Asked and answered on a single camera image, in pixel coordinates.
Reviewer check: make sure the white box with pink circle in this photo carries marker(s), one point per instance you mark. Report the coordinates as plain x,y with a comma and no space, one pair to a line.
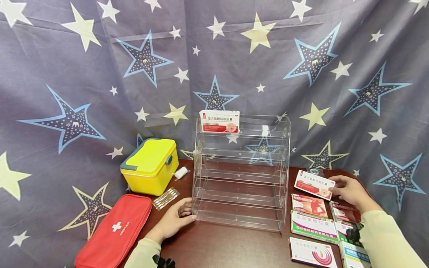
311,254

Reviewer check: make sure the white and red medicine box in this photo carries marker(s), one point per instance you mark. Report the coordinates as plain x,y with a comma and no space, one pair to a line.
313,184
219,121

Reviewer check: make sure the packet of cotton swabs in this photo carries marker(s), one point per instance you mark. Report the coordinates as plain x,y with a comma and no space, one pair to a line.
165,198

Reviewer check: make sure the red first aid pouch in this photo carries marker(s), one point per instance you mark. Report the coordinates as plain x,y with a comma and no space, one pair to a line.
114,232

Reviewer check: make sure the pink red medicine box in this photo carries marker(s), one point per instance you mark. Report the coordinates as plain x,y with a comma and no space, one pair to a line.
308,205
345,212

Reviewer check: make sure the green and white medicine box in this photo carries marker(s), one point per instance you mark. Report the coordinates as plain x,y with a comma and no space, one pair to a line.
313,226
342,230

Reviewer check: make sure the black wrist band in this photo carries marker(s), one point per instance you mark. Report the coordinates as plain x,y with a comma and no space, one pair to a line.
164,262
353,235

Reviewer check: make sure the clear acrylic tiered shelf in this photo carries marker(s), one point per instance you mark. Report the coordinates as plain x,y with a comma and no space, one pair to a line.
241,193

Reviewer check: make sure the blue and white medicine box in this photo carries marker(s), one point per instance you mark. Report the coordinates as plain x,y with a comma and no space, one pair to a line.
355,257

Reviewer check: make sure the person's left forearm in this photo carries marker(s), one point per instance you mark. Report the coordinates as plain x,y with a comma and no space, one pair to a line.
144,255

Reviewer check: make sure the wrapped white bandage roll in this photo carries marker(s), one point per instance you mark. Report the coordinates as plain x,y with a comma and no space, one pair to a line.
181,172

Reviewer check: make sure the person's left hand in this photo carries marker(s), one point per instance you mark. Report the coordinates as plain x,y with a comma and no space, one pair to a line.
169,221

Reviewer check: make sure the person's right hand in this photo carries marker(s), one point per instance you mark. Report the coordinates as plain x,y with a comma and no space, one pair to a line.
352,191

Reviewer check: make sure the clear tape roll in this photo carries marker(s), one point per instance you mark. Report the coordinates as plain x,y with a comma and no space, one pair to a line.
316,172

